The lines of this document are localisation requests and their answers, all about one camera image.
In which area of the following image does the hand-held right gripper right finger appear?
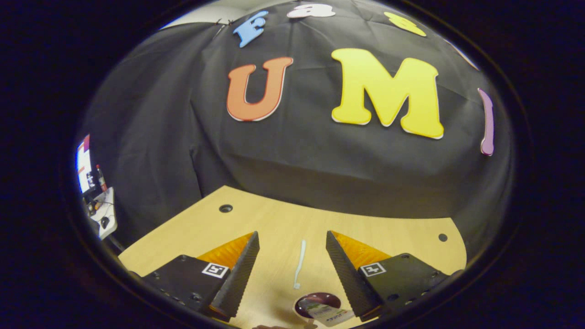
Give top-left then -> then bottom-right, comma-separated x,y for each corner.
326,230 -> 451,323

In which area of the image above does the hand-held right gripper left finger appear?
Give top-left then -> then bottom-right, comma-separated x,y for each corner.
142,231 -> 260,320

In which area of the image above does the beige cup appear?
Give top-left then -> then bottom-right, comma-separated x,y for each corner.
293,292 -> 355,327

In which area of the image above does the white toothpaste tube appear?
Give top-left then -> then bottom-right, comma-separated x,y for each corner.
304,299 -> 356,327

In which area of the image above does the wooden desktop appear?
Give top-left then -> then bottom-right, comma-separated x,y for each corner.
118,185 -> 468,329

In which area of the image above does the white side table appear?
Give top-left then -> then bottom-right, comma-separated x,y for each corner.
85,187 -> 118,240

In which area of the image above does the computer monitor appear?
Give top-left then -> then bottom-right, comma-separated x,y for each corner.
75,134 -> 92,195

